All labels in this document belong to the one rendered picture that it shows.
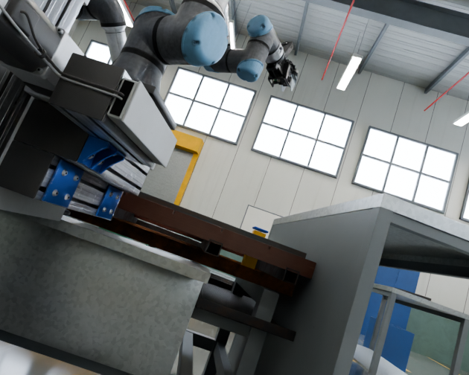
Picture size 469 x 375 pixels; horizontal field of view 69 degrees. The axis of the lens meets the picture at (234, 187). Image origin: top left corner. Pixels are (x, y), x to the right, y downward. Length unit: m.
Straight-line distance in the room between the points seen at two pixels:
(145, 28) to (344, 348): 0.94
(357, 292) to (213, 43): 0.72
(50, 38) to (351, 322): 0.89
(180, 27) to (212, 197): 9.00
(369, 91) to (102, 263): 10.58
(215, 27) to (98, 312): 0.90
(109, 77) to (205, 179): 9.37
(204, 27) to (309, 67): 10.49
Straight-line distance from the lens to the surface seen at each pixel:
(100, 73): 0.58
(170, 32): 0.88
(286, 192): 9.79
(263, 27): 1.15
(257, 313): 1.31
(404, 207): 1.05
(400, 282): 9.68
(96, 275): 1.22
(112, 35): 1.52
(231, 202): 9.70
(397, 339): 5.64
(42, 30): 0.61
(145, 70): 0.91
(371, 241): 0.99
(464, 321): 3.66
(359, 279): 0.98
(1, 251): 1.32
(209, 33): 0.86
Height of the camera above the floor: 0.76
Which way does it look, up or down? 10 degrees up
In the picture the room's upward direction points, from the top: 20 degrees clockwise
